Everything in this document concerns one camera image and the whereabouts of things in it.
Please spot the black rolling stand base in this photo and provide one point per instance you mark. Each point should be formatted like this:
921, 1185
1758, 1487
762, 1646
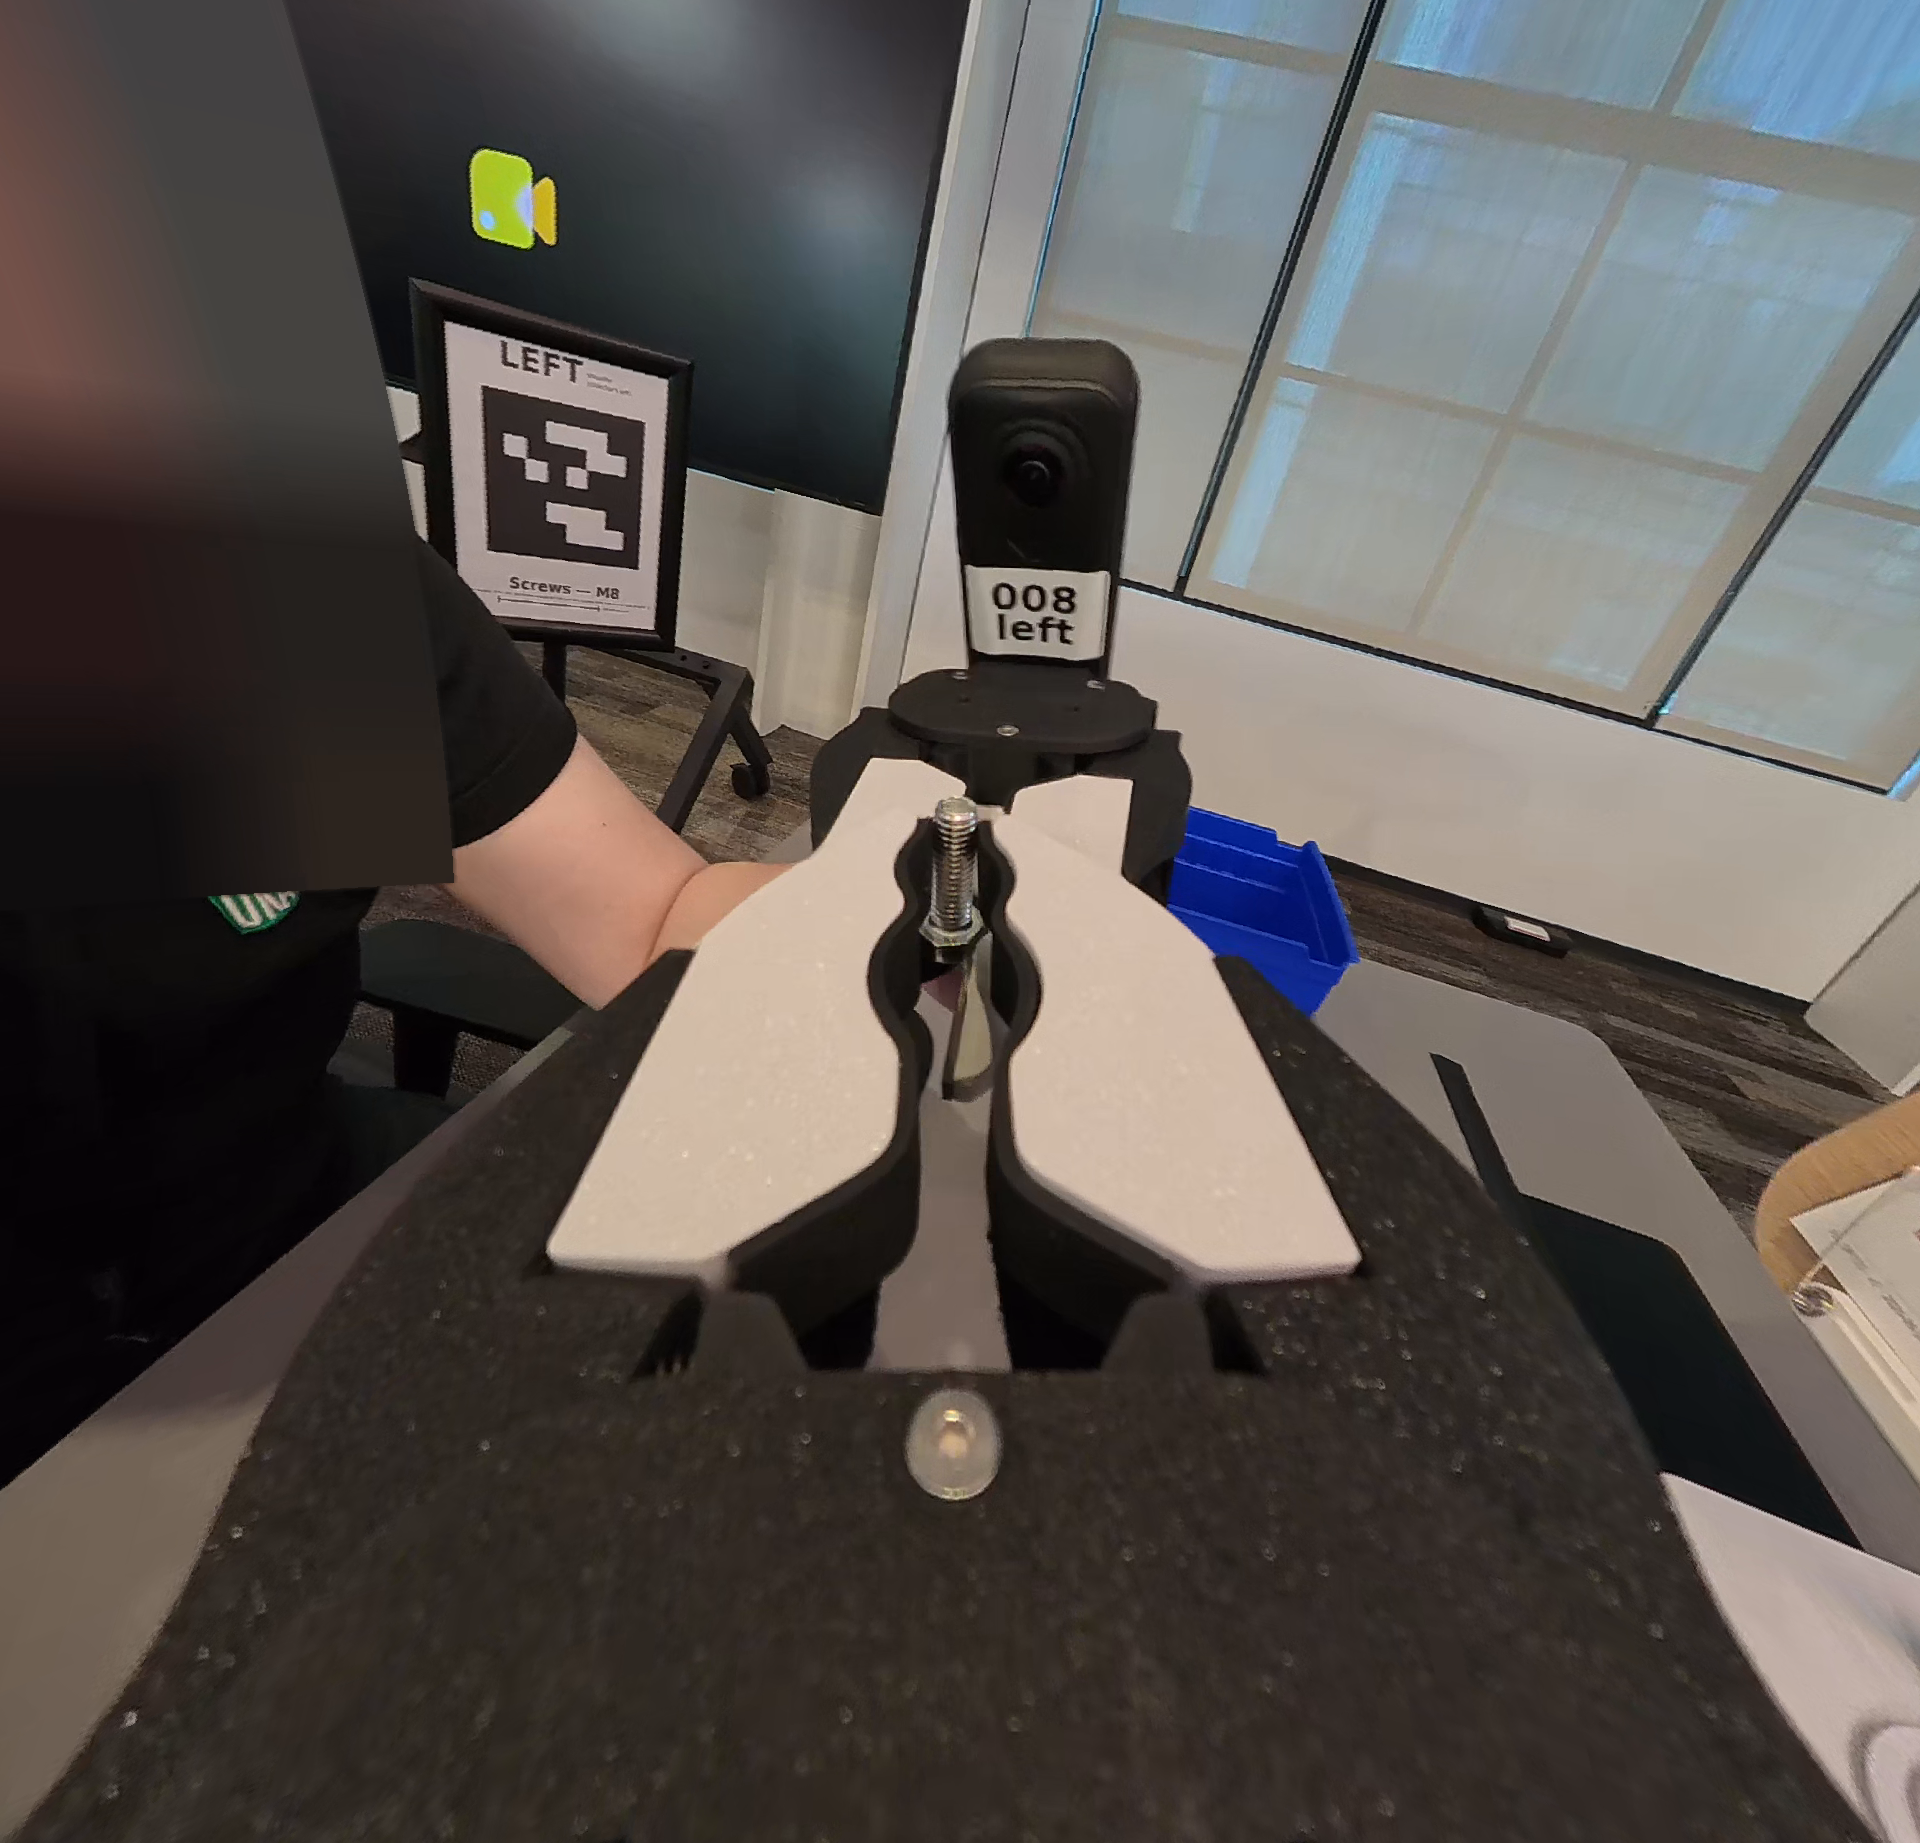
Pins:
721, 703

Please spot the blue plastic bin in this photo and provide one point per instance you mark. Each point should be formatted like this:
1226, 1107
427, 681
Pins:
1260, 900

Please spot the black framed marker sign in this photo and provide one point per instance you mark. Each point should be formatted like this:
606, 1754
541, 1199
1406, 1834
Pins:
570, 494

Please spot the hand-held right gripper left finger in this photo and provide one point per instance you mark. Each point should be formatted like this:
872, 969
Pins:
750, 1094

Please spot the black chair armrest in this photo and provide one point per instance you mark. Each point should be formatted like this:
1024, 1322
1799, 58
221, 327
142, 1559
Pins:
449, 1004

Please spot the small black floor device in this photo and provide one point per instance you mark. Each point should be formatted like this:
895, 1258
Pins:
1525, 931

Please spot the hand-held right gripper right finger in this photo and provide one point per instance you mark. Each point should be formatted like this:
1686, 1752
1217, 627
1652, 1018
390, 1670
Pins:
1171, 1110

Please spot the silver hex bolt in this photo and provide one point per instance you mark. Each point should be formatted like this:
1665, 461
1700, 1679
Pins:
957, 860

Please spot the large black wall screen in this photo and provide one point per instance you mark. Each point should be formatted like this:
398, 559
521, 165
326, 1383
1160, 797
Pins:
750, 224

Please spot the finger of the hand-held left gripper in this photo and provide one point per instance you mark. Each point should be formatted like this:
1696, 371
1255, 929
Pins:
1096, 838
886, 802

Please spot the white framed glass door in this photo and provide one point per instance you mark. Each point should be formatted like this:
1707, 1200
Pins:
1501, 297

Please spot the wooden instruction board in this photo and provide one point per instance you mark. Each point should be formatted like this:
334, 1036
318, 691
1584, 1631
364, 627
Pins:
1822, 1182

